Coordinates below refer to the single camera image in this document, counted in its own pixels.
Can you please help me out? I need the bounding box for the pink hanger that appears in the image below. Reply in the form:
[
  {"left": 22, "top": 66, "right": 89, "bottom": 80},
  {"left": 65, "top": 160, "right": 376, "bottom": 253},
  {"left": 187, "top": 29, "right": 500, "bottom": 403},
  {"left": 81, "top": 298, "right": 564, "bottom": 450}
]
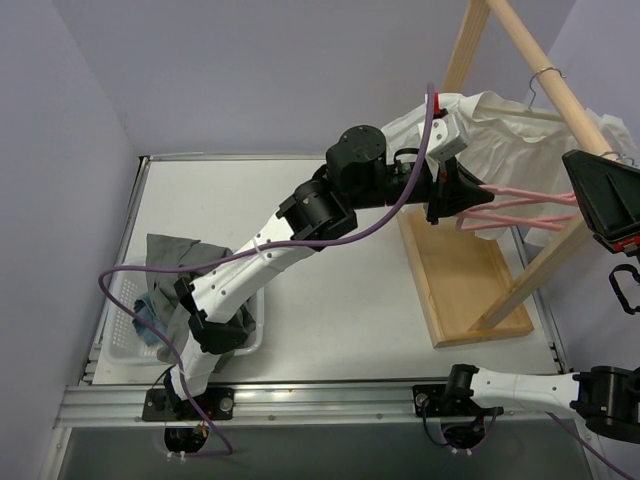
[
  {"left": 481, "top": 185, "right": 577, "bottom": 208},
  {"left": 455, "top": 209, "right": 573, "bottom": 232}
]

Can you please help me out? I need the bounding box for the grey pleated skirt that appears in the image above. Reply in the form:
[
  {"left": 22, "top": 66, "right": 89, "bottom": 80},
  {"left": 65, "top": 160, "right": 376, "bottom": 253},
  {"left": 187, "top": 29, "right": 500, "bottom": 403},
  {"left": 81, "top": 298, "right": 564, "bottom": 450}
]
[{"left": 144, "top": 232, "right": 259, "bottom": 364}]

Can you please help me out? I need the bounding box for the blue denim skirt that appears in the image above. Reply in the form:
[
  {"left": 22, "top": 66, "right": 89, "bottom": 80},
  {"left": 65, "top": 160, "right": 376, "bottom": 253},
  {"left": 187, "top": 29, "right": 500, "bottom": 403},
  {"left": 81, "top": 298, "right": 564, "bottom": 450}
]
[{"left": 132, "top": 292, "right": 167, "bottom": 347}]

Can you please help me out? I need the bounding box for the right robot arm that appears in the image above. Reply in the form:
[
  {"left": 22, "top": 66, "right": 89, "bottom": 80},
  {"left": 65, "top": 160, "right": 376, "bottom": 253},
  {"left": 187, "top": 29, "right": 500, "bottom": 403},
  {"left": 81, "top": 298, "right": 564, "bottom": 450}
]
[{"left": 443, "top": 149, "right": 639, "bottom": 444}]

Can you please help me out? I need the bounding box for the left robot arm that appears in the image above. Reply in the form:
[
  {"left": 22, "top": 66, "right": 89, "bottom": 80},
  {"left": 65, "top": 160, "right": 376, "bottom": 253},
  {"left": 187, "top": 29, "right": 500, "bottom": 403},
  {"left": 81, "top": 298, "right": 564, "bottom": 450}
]
[{"left": 163, "top": 125, "right": 495, "bottom": 419}]

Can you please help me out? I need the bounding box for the white skirt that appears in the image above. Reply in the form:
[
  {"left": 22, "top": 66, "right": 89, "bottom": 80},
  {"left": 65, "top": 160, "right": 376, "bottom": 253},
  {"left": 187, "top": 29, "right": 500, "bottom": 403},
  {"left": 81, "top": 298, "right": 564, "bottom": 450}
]
[{"left": 381, "top": 91, "right": 639, "bottom": 218}]

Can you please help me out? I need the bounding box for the wooden hanger with metal hook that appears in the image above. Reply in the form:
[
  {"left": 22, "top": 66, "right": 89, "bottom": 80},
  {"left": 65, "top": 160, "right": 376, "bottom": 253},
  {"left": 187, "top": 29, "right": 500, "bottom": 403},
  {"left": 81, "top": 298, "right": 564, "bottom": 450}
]
[{"left": 479, "top": 67, "right": 569, "bottom": 124}]

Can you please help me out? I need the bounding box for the wooden clothes rack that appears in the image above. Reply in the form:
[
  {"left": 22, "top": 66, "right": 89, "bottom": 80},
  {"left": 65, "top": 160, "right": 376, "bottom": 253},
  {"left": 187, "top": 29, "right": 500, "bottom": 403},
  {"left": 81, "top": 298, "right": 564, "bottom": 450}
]
[{"left": 397, "top": 1, "right": 614, "bottom": 348}]

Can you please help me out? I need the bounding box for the white plastic basket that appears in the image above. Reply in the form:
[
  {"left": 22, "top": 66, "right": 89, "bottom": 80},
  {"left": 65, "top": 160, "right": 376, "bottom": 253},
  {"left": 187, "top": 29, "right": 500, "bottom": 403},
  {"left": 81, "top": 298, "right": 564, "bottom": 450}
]
[{"left": 102, "top": 271, "right": 265, "bottom": 366}]

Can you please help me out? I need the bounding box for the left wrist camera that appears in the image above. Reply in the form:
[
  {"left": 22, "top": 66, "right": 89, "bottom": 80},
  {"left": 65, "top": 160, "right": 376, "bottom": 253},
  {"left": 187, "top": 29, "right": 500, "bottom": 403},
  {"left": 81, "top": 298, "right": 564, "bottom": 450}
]
[{"left": 416, "top": 113, "right": 469, "bottom": 163}]

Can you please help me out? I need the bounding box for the aluminium front rail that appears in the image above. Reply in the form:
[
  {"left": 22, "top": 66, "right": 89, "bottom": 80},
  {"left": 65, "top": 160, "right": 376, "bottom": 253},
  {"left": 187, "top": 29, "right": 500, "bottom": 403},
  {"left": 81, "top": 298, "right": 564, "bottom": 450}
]
[{"left": 54, "top": 382, "right": 586, "bottom": 429}]

